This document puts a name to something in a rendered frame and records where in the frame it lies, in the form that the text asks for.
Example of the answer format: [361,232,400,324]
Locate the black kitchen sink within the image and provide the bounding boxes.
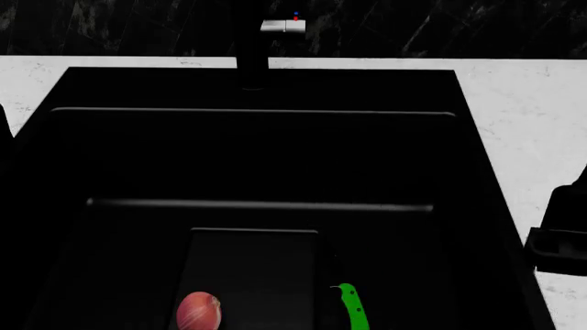
[0,66,559,330]

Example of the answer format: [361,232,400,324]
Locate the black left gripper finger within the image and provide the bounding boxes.
[0,104,16,139]

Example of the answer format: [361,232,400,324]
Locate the black rectangular board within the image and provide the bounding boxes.
[166,226,323,330]

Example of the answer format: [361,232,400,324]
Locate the red onion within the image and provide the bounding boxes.
[175,291,224,330]

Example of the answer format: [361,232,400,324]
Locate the knife with green handle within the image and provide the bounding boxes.
[320,236,371,330]

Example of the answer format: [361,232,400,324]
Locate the silver faucet handle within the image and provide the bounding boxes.
[260,11,307,34]

